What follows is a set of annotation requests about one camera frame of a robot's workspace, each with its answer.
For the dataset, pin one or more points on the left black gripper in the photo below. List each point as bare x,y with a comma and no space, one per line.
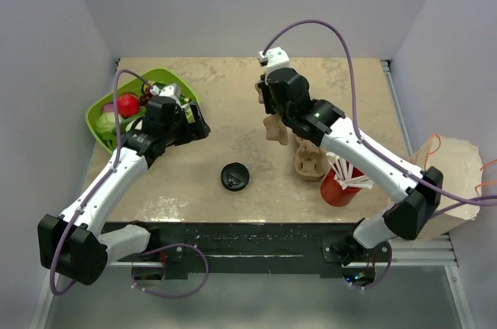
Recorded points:
194,130

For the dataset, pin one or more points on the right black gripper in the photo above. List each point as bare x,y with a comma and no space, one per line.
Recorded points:
265,91

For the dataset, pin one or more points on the single brown pulp carrier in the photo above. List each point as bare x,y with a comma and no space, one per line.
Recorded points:
275,129

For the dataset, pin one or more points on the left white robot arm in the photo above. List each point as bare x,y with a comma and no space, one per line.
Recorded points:
72,244

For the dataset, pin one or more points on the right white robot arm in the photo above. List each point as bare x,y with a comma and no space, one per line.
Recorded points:
413,191

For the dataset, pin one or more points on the green bottle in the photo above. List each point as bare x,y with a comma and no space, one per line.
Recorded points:
184,98

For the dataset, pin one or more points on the white daikon radish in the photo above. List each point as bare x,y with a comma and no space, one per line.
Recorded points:
135,124

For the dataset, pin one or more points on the purple grapes bunch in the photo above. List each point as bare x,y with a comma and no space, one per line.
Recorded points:
145,95

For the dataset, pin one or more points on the red apple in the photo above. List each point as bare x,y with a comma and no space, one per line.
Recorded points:
128,105

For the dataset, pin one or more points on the brown pulp cup carrier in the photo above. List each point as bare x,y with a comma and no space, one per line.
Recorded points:
310,162

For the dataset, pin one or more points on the green plastic bin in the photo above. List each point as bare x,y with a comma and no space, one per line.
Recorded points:
160,76

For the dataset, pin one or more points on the red onion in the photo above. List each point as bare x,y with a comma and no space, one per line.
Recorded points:
108,108

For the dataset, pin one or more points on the green cabbage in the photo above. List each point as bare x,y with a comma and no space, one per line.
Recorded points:
106,124

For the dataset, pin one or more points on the white wrapped straw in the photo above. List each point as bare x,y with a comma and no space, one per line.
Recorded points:
342,172

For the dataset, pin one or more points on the red cup holder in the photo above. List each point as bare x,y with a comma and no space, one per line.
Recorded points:
333,193

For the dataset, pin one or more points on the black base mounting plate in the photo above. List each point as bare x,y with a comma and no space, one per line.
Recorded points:
257,248

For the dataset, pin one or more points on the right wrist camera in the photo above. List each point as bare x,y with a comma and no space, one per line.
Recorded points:
273,59

